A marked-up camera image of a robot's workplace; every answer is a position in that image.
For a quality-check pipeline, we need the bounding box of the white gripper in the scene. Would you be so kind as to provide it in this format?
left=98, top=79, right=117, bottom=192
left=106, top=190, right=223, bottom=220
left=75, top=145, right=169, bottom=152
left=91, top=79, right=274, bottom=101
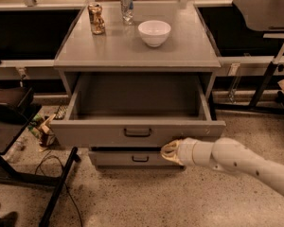
left=161, top=138, right=198, bottom=166

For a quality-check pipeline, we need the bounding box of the grey top drawer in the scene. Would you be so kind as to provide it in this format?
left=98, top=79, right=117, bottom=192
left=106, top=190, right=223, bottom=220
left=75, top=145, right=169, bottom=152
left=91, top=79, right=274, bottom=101
left=51, top=73, right=225, bottom=148

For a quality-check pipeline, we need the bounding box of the grey drawer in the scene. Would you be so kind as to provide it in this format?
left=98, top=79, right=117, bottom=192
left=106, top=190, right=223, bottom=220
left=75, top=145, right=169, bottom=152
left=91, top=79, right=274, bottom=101
left=51, top=73, right=225, bottom=148
left=88, top=147, right=181, bottom=168

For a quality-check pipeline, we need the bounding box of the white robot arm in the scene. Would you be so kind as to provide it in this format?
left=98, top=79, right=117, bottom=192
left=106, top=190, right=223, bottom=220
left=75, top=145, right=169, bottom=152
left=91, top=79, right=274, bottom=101
left=161, top=138, right=284, bottom=197

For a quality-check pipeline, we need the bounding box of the grey bottom drawer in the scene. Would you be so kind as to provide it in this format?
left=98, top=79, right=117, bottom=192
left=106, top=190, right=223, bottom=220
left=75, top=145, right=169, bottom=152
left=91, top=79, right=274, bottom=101
left=88, top=147, right=181, bottom=168

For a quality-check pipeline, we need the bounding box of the grey drawer cabinet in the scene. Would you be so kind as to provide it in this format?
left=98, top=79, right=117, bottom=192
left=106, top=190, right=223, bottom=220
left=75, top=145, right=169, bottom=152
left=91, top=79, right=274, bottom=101
left=53, top=1, right=222, bottom=172

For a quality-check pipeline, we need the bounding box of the white ceramic bowl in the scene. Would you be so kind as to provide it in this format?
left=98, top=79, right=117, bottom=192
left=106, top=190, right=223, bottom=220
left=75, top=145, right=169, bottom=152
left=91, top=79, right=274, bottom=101
left=138, top=20, right=171, bottom=47

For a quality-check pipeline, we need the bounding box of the dark table right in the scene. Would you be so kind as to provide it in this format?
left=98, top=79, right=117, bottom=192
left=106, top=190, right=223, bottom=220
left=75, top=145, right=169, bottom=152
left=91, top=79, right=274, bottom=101
left=210, top=0, right=284, bottom=114

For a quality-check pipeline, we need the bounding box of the clear plastic bottle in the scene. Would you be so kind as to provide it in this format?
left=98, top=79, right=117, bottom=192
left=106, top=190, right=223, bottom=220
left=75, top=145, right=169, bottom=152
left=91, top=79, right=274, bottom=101
left=4, top=137, right=27, bottom=164

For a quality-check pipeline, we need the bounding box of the silver blue drink can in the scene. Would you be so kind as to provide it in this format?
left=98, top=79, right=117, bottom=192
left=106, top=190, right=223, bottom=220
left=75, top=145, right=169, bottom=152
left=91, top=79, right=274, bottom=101
left=120, top=0, right=133, bottom=26

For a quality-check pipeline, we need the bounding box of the crushed gold can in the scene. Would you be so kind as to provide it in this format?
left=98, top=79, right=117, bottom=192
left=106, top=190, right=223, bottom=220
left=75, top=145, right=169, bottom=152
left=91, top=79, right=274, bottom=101
left=87, top=3, right=105, bottom=35

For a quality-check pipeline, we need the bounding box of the black table left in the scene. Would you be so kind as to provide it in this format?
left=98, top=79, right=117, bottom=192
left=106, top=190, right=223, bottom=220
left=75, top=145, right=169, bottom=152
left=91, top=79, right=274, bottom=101
left=0, top=87, right=80, bottom=227

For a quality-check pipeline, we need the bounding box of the black floor cable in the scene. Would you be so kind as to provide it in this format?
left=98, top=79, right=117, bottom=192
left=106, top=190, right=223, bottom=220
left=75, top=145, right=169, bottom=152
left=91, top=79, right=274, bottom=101
left=33, top=149, right=84, bottom=227

